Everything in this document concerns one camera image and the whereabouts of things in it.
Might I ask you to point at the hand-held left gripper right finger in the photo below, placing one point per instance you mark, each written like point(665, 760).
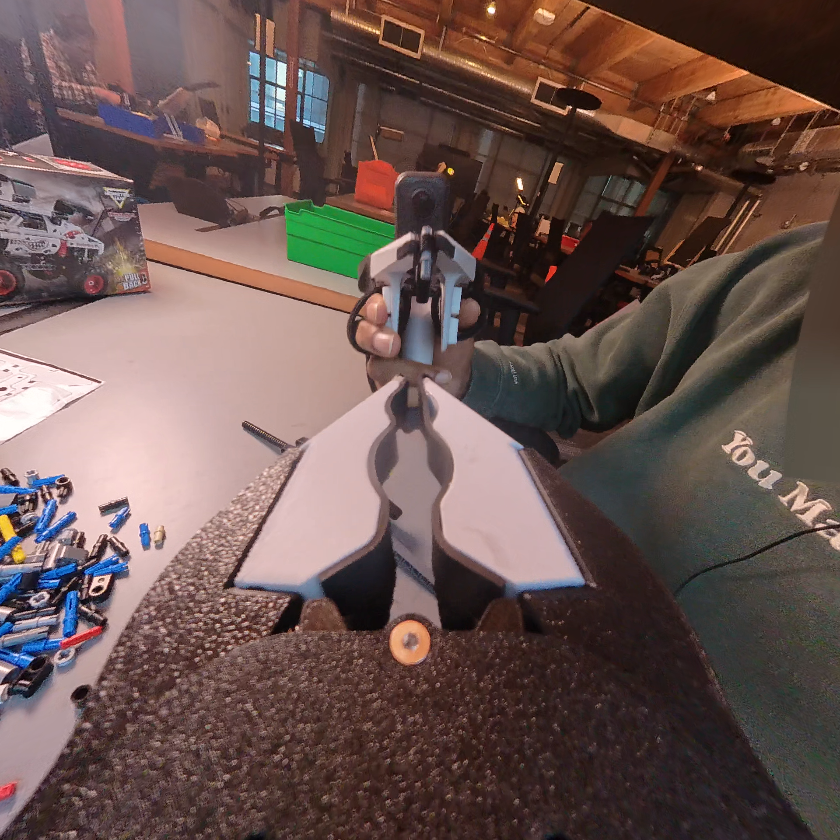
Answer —
point(512, 525)

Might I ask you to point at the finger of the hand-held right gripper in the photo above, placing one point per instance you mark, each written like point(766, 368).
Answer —
point(428, 315)
point(408, 315)

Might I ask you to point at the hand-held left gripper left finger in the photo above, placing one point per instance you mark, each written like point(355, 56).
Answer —
point(309, 525)

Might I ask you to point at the pile of small building pieces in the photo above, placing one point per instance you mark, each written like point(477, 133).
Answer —
point(46, 578)

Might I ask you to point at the grey desk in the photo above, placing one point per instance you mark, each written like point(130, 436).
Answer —
point(210, 381)

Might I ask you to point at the orange red container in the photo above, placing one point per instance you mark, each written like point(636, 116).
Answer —
point(376, 184)

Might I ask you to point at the green storage bin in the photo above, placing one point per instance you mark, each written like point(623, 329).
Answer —
point(335, 239)

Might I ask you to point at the black office chair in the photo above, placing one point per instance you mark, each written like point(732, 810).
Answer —
point(584, 276)

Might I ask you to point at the small blue pin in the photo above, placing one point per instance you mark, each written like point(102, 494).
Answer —
point(145, 536)

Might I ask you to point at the black floor lamp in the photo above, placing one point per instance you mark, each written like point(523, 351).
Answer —
point(574, 100)

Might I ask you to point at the small black connector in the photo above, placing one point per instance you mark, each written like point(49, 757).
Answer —
point(114, 504)

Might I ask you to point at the person in green sweatshirt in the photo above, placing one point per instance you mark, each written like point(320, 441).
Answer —
point(748, 591)

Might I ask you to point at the cluttered background workbench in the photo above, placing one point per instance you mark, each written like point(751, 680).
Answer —
point(158, 131)

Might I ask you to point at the black angled connector piece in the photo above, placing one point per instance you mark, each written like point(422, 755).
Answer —
point(82, 693)

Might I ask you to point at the white sticker sheet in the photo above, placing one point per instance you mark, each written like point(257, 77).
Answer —
point(40, 391)

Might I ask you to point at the toy truck box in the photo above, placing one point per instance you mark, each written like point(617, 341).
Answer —
point(66, 230)

